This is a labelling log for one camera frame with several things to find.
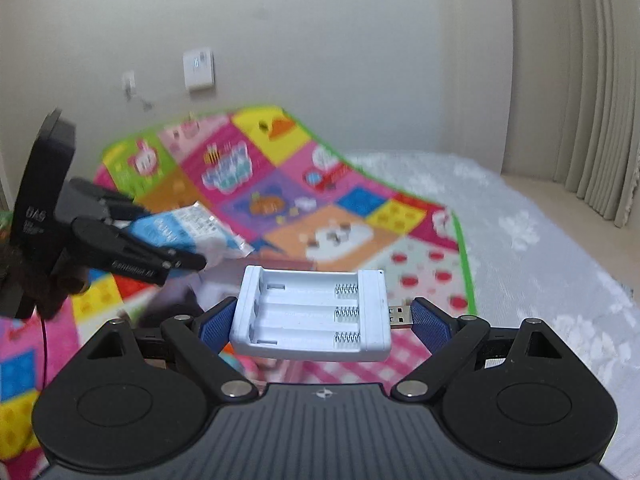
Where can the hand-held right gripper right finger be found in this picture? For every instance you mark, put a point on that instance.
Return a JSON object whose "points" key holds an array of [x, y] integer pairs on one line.
{"points": [[432, 327]]}

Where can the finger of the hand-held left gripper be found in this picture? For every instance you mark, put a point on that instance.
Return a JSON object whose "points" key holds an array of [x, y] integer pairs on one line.
{"points": [[125, 255], [100, 202]]}

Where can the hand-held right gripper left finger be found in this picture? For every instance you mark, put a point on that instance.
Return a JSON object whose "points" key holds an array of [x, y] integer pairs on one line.
{"points": [[217, 327]]}

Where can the blue white packet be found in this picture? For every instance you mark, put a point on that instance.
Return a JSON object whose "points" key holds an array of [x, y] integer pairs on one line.
{"points": [[190, 230]]}

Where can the white battery charger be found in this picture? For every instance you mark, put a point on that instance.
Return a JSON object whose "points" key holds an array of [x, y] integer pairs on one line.
{"points": [[310, 310]]}

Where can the white patterned bed cover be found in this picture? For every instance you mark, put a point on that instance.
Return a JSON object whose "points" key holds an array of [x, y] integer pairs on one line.
{"points": [[550, 270]]}

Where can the colourful cartoon play mat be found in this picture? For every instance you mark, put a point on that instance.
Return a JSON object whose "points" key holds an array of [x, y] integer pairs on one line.
{"points": [[350, 210]]}

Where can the beige curtain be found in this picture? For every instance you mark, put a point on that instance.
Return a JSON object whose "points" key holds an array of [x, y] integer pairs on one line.
{"points": [[590, 85]]}

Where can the white wall socket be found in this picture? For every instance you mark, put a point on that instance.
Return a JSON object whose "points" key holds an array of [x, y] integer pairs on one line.
{"points": [[129, 82]]}

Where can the white wall device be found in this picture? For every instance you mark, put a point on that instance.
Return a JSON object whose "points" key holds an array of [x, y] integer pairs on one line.
{"points": [[199, 69]]}

